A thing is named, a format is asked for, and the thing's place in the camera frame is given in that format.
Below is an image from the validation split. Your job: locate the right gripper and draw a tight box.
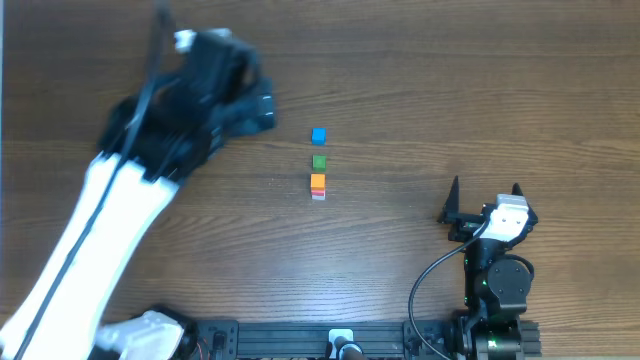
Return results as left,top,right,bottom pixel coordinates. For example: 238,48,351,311
437,175,540,244

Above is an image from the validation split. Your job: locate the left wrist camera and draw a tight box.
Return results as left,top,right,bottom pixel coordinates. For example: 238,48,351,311
173,27,234,54

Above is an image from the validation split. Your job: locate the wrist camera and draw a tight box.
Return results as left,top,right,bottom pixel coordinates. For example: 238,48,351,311
480,193,530,243
173,27,234,54

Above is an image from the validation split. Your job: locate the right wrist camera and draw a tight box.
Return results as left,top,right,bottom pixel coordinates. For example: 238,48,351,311
480,193,530,243

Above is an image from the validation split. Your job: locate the mounting rail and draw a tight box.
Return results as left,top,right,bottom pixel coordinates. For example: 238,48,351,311
184,319,542,360

